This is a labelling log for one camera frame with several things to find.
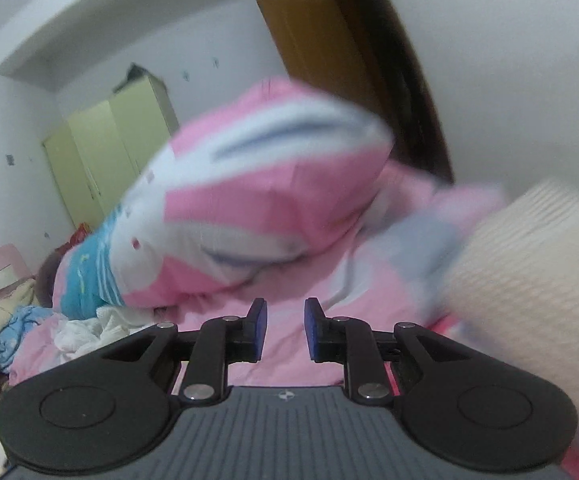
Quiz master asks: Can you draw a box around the pink magenta floral bed blanket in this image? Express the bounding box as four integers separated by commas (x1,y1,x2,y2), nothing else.
428,315,579,479

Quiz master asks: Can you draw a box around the light pink quilt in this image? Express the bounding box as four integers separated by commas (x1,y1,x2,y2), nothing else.
9,162,505,387

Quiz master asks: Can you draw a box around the crumpled white cloth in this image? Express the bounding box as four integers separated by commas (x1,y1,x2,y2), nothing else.
53,306,155,364

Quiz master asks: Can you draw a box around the large pink blue cartoon pillow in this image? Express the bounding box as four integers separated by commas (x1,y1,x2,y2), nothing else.
53,78,393,320

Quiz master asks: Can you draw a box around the light blue crumpled garment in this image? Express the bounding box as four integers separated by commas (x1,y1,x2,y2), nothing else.
0,306,53,374

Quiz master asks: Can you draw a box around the yellow-green wardrobe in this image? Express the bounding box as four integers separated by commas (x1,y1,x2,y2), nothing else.
43,74,178,229

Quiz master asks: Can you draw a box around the brown wooden door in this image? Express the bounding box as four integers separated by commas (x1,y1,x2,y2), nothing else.
257,0,454,182

